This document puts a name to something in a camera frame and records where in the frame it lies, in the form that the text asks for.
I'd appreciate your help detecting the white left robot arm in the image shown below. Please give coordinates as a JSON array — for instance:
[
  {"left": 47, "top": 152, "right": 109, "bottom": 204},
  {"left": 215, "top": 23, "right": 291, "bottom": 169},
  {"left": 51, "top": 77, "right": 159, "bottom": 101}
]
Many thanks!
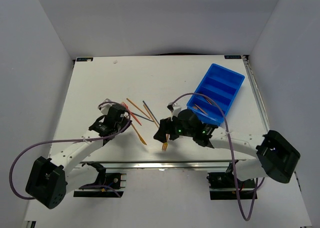
[{"left": 25, "top": 102, "right": 131, "bottom": 209}]

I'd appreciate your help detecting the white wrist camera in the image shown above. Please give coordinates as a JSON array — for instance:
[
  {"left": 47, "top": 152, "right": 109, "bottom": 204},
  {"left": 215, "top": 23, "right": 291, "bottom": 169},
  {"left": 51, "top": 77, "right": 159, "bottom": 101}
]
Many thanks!
[
  {"left": 167, "top": 103, "right": 182, "bottom": 117},
  {"left": 98, "top": 98, "right": 113, "bottom": 115}
]

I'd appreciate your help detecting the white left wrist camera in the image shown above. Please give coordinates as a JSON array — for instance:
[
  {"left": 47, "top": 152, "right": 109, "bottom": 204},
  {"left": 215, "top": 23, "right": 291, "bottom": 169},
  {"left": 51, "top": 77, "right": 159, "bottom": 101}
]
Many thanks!
[{"left": 98, "top": 98, "right": 113, "bottom": 115}]

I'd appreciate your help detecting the orange spoon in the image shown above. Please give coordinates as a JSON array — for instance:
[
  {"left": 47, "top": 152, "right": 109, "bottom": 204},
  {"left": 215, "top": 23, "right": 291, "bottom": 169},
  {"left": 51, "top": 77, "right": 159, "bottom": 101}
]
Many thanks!
[{"left": 193, "top": 104, "right": 208, "bottom": 115}]

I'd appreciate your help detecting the orange chopstick upper left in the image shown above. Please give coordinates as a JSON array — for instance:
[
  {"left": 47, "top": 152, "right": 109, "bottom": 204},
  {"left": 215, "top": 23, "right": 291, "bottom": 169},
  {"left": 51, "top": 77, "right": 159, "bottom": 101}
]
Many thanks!
[{"left": 126, "top": 98, "right": 150, "bottom": 118}]

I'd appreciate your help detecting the orange plastic knife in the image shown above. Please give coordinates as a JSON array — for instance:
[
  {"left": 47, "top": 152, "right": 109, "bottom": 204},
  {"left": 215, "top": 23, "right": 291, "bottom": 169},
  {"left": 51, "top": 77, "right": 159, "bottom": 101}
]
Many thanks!
[{"left": 131, "top": 123, "right": 147, "bottom": 145}]

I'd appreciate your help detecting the red-orange plastic fork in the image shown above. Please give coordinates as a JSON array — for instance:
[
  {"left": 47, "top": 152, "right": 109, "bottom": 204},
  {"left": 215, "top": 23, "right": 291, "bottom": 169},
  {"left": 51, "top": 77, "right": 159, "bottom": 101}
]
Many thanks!
[{"left": 120, "top": 102, "right": 142, "bottom": 126}]

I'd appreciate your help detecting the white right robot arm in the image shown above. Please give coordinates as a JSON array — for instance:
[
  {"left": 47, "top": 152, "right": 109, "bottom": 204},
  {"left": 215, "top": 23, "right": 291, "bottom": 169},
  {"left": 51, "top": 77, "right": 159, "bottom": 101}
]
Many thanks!
[{"left": 153, "top": 109, "right": 301, "bottom": 187}]

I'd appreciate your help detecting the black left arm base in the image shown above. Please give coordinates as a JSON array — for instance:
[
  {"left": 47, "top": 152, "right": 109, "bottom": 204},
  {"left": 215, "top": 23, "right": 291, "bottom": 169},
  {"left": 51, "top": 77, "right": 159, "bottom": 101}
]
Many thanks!
[{"left": 73, "top": 162, "right": 126, "bottom": 198}]

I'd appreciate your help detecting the dark blue chopstick long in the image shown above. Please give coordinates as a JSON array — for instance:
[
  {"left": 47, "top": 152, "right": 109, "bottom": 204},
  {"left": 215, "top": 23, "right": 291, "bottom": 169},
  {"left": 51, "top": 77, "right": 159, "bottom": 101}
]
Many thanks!
[{"left": 131, "top": 112, "right": 153, "bottom": 122}]

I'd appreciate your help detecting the blue divided plastic tray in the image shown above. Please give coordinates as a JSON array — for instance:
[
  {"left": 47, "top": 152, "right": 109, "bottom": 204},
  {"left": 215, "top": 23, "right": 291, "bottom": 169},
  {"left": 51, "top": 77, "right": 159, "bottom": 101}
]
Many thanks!
[{"left": 186, "top": 64, "right": 245, "bottom": 126}]

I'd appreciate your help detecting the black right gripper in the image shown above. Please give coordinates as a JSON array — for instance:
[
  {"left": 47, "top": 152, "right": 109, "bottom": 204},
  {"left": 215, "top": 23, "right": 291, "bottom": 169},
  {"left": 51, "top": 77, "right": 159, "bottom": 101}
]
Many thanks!
[{"left": 153, "top": 115, "right": 195, "bottom": 143}]

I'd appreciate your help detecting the orange chopstick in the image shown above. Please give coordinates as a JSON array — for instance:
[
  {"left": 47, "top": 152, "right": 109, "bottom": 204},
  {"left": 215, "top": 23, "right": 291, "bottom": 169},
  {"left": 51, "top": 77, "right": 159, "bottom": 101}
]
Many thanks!
[
  {"left": 126, "top": 98, "right": 150, "bottom": 118},
  {"left": 143, "top": 104, "right": 160, "bottom": 129}
]

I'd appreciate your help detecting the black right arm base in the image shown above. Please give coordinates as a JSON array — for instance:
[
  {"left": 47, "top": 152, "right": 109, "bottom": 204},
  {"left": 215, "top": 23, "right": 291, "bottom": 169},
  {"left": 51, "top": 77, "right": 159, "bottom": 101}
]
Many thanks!
[{"left": 206, "top": 162, "right": 256, "bottom": 200}]

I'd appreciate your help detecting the orange chopstick middle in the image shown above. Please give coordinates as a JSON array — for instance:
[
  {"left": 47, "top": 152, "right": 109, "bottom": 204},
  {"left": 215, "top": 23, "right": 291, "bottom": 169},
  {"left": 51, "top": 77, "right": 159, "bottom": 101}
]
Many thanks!
[{"left": 143, "top": 104, "right": 160, "bottom": 129}]

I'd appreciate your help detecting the orange fork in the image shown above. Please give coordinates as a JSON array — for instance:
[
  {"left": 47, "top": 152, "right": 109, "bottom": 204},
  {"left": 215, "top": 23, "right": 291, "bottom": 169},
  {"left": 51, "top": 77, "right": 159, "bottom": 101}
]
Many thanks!
[{"left": 161, "top": 134, "right": 169, "bottom": 151}]

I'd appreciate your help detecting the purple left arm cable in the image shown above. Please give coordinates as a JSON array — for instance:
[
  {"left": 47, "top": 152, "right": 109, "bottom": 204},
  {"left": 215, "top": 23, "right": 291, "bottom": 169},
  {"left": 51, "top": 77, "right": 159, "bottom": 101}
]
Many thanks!
[{"left": 9, "top": 101, "right": 133, "bottom": 200}]

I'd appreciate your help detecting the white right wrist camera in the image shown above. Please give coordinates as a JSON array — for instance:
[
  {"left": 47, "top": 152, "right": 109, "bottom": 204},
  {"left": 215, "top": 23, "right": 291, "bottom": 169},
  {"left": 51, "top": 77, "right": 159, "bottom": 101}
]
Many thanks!
[{"left": 167, "top": 103, "right": 182, "bottom": 117}]

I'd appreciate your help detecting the dark blue chopstick short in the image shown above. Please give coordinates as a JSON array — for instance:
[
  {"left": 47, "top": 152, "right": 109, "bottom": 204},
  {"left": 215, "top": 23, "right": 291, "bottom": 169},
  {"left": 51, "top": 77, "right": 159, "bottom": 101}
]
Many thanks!
[{"left": 142, "top": 100, "right": 160, "bottom": 125}]

